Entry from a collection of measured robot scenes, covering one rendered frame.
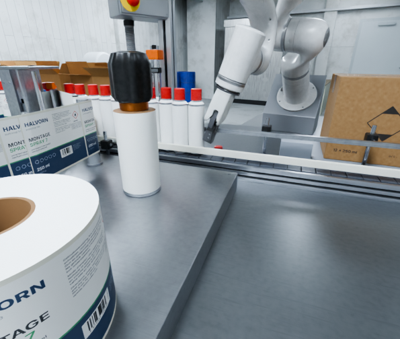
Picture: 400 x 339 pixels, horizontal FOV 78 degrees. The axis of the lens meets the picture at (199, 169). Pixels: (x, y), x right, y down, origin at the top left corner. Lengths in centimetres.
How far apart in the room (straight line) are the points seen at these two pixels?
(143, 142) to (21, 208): 27
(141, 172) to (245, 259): 27
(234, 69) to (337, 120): 40
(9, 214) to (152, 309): 20
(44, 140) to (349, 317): 64
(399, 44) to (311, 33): 754
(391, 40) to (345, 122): 765
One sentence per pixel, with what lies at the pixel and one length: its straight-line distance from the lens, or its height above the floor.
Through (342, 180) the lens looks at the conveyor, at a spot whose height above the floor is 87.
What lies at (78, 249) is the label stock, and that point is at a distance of 25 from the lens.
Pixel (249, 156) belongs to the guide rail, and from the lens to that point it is 74.
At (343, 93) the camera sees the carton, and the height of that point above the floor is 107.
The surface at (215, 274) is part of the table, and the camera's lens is 46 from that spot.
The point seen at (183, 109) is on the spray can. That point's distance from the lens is 79.
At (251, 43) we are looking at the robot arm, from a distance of 71.
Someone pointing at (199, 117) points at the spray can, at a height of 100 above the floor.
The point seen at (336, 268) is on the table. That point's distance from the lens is 53.
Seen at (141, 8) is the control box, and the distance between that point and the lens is 91.
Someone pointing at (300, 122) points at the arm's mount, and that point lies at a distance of 134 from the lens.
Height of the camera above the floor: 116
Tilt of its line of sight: 24 degrees down
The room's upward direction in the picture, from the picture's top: straight up
